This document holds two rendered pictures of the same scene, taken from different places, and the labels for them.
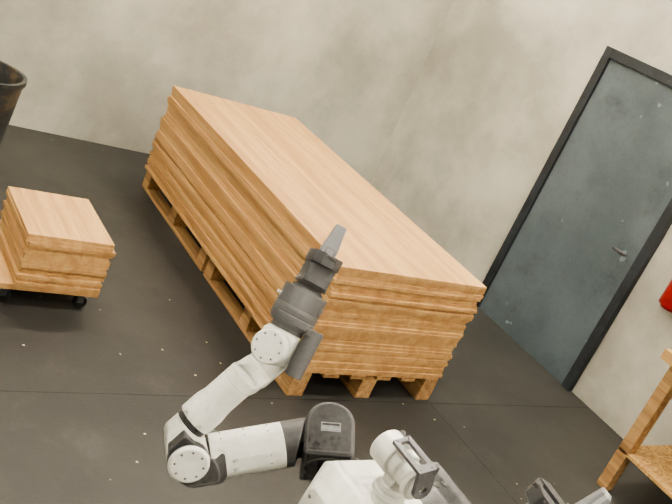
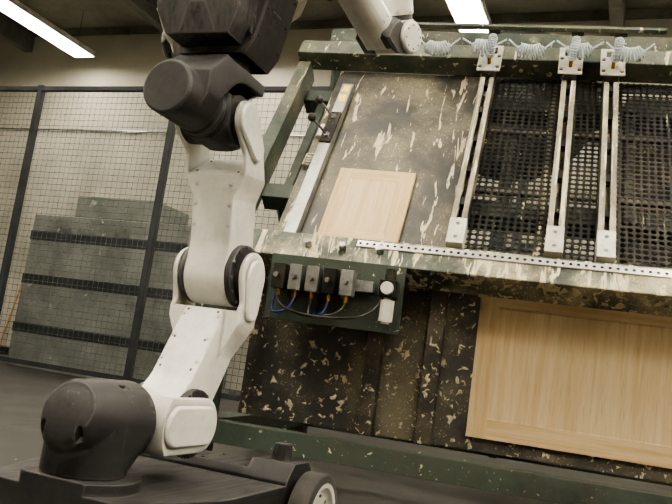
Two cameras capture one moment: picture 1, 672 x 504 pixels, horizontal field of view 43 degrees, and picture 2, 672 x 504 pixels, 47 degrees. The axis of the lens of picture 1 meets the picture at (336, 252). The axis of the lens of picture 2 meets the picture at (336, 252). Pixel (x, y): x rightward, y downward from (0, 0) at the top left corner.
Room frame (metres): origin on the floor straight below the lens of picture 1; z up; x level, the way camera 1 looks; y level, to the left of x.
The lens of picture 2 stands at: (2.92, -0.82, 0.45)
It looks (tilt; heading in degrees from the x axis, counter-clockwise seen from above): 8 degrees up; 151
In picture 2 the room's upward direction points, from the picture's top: 8 degrees clockwise
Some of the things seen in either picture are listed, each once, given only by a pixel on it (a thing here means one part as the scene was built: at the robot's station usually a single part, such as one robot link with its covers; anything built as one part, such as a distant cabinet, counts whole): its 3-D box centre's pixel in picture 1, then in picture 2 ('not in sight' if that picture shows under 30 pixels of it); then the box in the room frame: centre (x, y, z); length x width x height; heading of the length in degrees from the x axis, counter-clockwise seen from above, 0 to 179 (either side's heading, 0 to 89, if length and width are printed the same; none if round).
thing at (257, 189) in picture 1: (290, 229); not in sight; (5.16, 0.32, 0.39); 2.46 x 1.04 x 0.78; 39
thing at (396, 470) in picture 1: (398, 468); not in sight; (1.31, -0.25, 1.44); 0.10 x 0.07 x 0.09; 40
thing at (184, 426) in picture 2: not in sight; (153, 419); (1.35, -0.31, 0.28); 0.21 x 0.20 x 0.13; 129
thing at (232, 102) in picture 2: not in sight; (216, 119); (1.33, -0.28, 0.94); 0.14 x 0.13 x 0.12; 39
